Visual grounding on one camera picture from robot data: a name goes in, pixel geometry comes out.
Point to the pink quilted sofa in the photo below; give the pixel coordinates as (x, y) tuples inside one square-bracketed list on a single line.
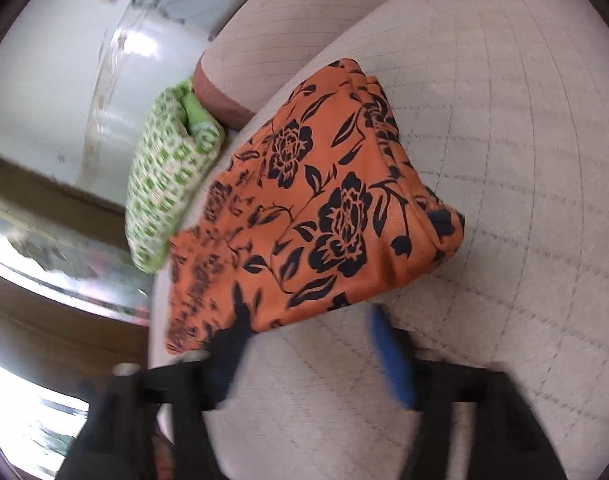
[(509, 160)]

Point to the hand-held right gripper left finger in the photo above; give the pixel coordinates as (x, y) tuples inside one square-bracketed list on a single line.
[(229, 355)]

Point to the green checkered pillow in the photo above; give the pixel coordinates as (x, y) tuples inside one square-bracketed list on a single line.
[(159, 185)]

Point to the orange floral blouse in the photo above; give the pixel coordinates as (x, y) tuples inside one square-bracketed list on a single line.
[(324, 200)]

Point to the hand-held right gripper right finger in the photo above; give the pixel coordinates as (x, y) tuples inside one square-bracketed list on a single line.
[(392, 355)]

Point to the wooden door with glass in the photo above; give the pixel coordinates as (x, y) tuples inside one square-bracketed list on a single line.
[(59, 320)]

